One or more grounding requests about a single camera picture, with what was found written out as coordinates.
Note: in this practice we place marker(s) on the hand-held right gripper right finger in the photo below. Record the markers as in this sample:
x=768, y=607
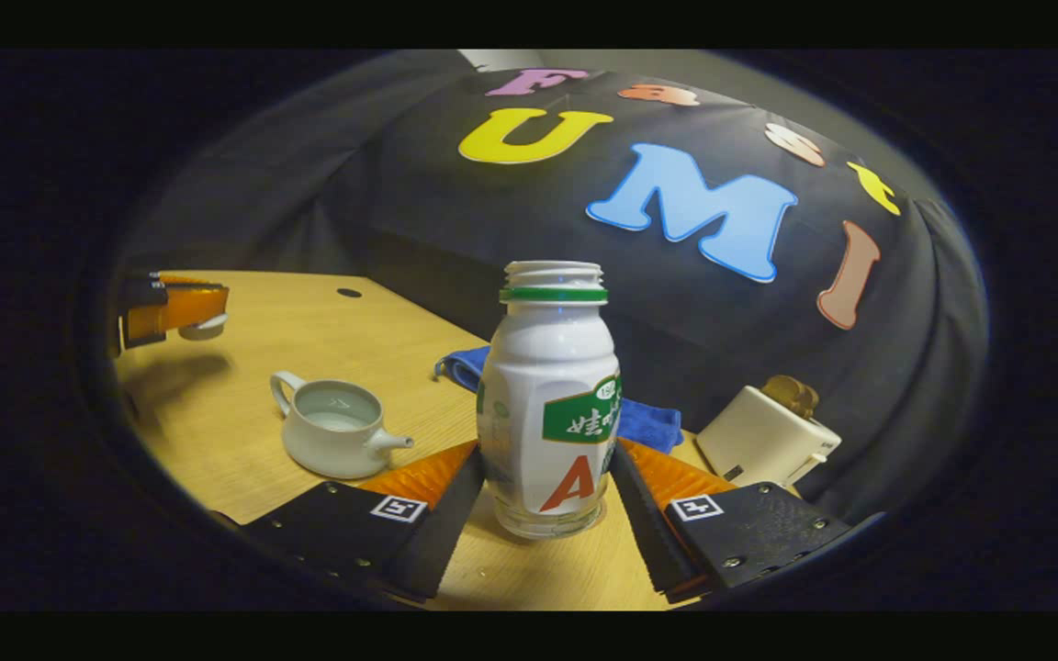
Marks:
x=648, y=532

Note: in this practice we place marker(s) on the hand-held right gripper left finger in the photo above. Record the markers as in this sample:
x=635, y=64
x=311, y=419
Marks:
x=442, y=532

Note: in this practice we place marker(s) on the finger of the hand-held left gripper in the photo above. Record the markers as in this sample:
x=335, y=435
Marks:
x=180, y=308

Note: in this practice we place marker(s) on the white ceramic teacup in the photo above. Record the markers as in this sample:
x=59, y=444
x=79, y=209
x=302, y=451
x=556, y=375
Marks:
x=327, y=450

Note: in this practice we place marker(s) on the white plastic water bottle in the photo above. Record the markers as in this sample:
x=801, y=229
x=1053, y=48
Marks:
x=547, y=386

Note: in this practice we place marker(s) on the blue towel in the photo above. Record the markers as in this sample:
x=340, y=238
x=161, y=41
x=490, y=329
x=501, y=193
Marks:
x=648, y=424

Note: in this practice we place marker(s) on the white toaster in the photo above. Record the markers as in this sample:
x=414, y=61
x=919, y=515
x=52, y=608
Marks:
x=759, y=441

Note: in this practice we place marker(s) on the brown bread slice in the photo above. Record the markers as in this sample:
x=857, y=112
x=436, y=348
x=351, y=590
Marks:
x=782, y=390
x=807, y=400

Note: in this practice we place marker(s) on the black backdrop cloth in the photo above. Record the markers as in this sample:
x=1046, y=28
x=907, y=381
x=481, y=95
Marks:
x=511, y=239

